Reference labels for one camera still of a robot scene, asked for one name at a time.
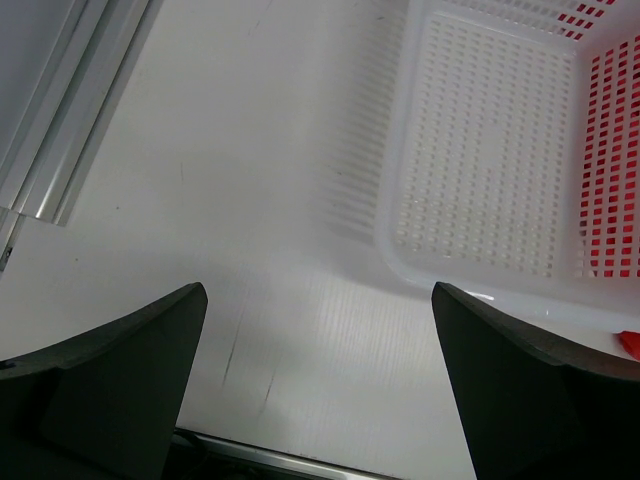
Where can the red tank top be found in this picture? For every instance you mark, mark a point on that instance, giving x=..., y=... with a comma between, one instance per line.
x=630, y=342

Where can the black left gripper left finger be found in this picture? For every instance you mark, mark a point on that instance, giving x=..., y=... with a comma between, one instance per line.
x=102, y=404

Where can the aluminium frame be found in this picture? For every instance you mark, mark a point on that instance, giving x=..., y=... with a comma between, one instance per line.
x=64, y=67

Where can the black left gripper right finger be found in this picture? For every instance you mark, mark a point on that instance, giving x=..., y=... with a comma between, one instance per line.
x=533, y=404

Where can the white plastic perforated basket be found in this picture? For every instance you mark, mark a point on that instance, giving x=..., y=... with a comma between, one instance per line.
x=511, y=167

